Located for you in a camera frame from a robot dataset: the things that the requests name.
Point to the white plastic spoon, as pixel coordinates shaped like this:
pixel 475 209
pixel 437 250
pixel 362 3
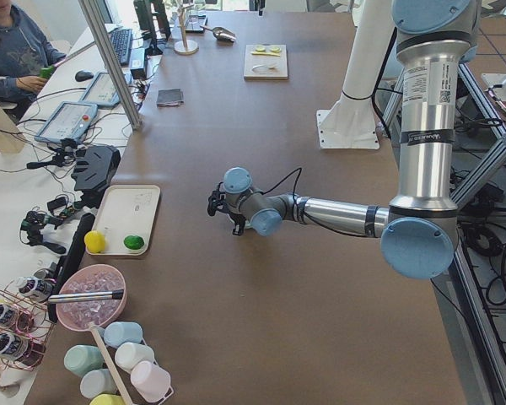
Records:
pixel 263 67

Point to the green lime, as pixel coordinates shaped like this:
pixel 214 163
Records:
pixel 134 242

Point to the blue teach pendant near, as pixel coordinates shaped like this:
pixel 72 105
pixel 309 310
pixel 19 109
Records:
pixel 70 120

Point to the beige rabbit tray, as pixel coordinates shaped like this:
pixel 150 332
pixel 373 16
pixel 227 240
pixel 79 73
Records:
pixel 126 210

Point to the copper wire bottle rack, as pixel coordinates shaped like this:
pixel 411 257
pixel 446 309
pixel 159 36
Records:
pixel 25 324

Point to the seated person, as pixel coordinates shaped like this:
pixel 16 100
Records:
pixel 24 51

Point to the pink bowl with ice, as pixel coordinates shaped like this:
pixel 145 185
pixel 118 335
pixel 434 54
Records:
pixel 76 315

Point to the blue teach pendant far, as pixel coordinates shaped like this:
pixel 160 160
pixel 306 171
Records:
pixel 101 91

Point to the bamboo cutting board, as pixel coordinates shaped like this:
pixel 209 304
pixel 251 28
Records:
pixel 280 73

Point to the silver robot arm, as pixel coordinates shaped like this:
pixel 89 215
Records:
pixel 417 231

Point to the metal scoop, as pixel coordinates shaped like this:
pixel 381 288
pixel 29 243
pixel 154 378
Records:
pixel 221 34

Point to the yellow plastic knife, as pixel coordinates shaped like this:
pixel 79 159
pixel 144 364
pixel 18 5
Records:
pixel 266 53

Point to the aluminium frame post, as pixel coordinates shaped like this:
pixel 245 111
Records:
pixel 97 27

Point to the blue teach pendant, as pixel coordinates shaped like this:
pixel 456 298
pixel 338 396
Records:
pixel 70 120
pixel 101 91

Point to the black computer mouse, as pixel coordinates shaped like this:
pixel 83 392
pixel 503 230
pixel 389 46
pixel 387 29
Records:
pixel 83 75

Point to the metal tongs in bowl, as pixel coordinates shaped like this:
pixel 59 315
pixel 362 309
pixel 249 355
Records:
pixel 86 297

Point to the yellow lemon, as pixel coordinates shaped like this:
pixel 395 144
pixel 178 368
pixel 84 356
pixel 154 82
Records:
pixel 94 242

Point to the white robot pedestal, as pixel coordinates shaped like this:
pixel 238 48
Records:
pixel 350 123

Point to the black keyboard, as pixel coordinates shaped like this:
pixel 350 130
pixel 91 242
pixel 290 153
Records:
pixel 121 41

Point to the black gripper stand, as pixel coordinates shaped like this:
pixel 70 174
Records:
pixel 94 169

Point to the grey folded cloth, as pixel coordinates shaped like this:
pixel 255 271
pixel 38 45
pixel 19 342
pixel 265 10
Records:
pixel 169 97

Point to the wooden mug tree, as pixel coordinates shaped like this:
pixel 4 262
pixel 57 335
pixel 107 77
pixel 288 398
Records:
pixel 184 46

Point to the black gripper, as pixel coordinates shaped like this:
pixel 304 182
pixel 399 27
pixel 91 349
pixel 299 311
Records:
pixel 237 219

